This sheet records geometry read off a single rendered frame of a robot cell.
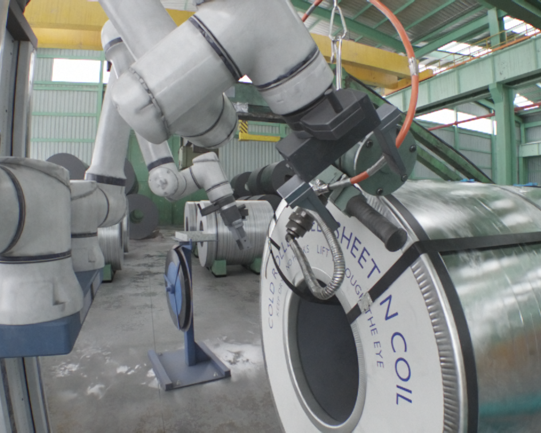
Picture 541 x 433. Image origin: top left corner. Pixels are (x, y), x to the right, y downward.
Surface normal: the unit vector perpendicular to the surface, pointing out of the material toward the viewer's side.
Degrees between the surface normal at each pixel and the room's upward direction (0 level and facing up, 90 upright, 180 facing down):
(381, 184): 115
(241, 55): 132
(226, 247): 109
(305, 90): 120
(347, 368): 40
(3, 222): 103
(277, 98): 139
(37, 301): 71
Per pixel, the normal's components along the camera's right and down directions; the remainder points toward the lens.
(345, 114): 0.31, 0.45
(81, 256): 0.67, -0.35
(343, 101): -0.55, -0.63
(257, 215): 0.29, -0.53
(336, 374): 0.22, -0.77
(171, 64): -0.10, 0.06
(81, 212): 0.76, 0.03
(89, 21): 0.35, 0.04
